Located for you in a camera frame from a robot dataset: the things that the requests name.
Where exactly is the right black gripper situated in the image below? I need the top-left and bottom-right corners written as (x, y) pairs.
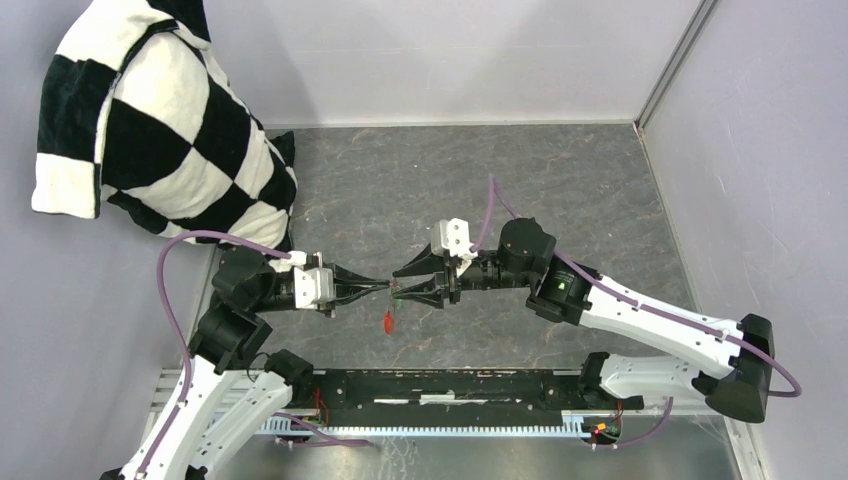
top-left (393, 239), bottom-right (534, 310)

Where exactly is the metal key holder red handle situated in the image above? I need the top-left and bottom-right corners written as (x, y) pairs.
top-left (383, 280), bottom-right (401, 335)

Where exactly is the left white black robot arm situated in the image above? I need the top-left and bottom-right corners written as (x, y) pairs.
top-left (102, 246), bottom-right (391, 479)

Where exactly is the black white checkered cloth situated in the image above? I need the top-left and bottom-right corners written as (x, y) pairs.
top-left (31, 1), bottom-right (298, 251)

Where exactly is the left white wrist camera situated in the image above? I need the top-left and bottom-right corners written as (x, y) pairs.
top-left (270, 251), bottom-right (335, 310)

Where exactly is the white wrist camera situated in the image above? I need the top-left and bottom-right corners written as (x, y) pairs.
top-left (270, 251), bottom-right (335, 310)
top-left (430, 218), bottom-right (477, 259)

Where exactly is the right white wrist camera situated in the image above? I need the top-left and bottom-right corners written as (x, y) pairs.
top-left (430, 218), bottom-right (477, 259)

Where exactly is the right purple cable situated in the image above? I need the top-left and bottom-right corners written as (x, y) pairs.
top-left (468, 174), bottom-right (803, 452)

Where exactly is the purple cable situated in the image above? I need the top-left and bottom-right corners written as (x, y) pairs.
top-left (468, 174), bottom-right (803, 452)
top-left (132, 229), bottom-right (374, 480)

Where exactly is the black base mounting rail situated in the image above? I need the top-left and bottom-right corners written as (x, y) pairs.
top-left (287, 369), bottom-right (645, 428)

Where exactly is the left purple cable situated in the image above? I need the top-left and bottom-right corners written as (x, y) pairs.
top-left (132, 229), bottom-right (374, 480)

